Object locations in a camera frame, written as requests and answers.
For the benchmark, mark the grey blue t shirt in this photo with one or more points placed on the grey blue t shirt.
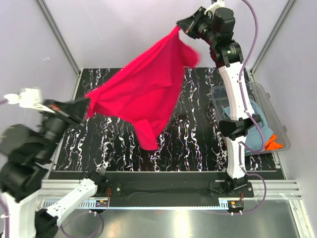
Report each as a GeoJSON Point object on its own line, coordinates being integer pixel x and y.
{"type": "Point", "coordinates": [254, 140]}

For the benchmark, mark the black marble pattern mat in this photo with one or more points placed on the black marble pattern mat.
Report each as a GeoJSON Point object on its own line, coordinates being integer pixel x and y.
{"type": "Point", "coordinates": [190, 142]}

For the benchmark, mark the right aluminium frame post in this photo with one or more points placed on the right aluminium frame post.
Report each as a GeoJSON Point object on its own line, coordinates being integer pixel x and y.
{"type": "Point", "coordinates": [273, 34]}

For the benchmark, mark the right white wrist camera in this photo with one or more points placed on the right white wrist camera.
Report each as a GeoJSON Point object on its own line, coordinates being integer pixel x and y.
{"type": "Point", "coordinates": [215, 5]}

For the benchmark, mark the orange t shirt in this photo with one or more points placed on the orange t shirt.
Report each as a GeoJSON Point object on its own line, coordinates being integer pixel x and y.
{"type": "Point", "coordinates": [272, 144]}

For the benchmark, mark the left orange connector block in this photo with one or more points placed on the left orange connector block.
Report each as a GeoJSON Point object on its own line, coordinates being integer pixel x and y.
{"type": "Point", "coordinates": [102, 203]}

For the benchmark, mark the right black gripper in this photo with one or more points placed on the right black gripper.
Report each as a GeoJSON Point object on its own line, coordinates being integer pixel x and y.
{"type": "Point", "coordinates": [188, 25]}

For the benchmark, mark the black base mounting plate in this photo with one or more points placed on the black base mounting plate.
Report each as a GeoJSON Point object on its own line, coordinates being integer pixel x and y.
{"type": "Point", "coordinates": [175, 199]}

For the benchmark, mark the clear plastic bin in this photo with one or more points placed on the clear plastic bin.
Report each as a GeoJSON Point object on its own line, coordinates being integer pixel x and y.
{"type": "Point", "coordinates": [261, 104]}

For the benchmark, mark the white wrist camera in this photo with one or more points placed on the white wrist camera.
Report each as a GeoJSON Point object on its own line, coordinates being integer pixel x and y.
{"type": "Point", "coordinates": [30, 98]}
{"type": "Point", "coordinates": [215, 5]}

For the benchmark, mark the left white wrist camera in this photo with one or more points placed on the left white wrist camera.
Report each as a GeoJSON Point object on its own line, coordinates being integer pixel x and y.
{"type": "Point", "coordinates": [30, 98]}

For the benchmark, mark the left aluminium frame post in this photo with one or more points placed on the left aluminium frame post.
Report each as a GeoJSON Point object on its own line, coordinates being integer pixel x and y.
{"type": "Point", "coordinates": [57, 34]}

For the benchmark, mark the right orange connector block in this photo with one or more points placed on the right orange connector block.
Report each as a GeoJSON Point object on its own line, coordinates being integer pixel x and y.
{"type": "Point", "coordinates": [236, 204]}

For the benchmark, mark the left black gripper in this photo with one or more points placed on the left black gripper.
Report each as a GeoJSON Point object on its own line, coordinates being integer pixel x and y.
{"type": "Point", "coordinates": [74, 112]}

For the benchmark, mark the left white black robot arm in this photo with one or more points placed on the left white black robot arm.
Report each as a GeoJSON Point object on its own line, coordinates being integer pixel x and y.
{"type": "Point", "coordinates": [21, 177]}

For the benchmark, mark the aluminium rail crossbar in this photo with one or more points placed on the aluminium rail crossbar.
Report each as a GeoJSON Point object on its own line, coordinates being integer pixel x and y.
{"type": "Point", "coordinates": [275, 189]}

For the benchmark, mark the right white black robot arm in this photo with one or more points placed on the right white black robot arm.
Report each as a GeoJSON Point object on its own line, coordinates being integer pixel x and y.
{"type": "Point", "coordinates": [215, 26]}

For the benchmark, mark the pink red t shirt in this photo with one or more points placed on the pink red t shirt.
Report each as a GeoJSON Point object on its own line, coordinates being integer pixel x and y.
{"type": "Point", "coordinates": [145, 92]}

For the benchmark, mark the aluminium frame post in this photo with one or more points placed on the aluminium frame post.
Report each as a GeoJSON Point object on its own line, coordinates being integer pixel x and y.
{"type": "Point", "coordinates": [273, 34]}
{"type": "Point", "coordinates": [57, 34]}

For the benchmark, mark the orange connector block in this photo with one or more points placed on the orange connector block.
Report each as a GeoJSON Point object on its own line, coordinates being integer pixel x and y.
{"type": "Point", "coordinates": [236, 204]}
{"type": "Point", "coordinates": [102, 203]}

